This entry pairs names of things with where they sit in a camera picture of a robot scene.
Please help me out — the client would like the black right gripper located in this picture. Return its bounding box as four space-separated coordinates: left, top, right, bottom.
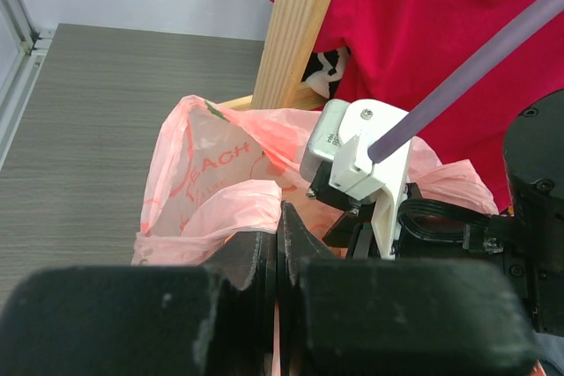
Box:
308 161 529 262

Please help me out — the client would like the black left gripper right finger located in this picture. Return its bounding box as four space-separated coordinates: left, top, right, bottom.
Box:
277 203 540 375

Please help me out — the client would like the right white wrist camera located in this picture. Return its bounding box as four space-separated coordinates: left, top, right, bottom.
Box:
300 99 411 259

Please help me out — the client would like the pink plastic bag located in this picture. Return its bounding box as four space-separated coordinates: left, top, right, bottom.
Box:
130 94 501 376

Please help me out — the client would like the red t-shirt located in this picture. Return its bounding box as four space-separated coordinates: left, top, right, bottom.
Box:
263 0 564 214

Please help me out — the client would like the wooden clothes rack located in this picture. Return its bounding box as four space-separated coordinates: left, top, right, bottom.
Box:
222 0 330 110

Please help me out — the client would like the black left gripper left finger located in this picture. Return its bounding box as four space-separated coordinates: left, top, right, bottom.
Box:
1 232 277 375

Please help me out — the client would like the patterned black orange garment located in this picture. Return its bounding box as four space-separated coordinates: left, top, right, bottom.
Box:
301 47 351 100

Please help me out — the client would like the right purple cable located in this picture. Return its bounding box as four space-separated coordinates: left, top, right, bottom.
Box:
367 0 564 162

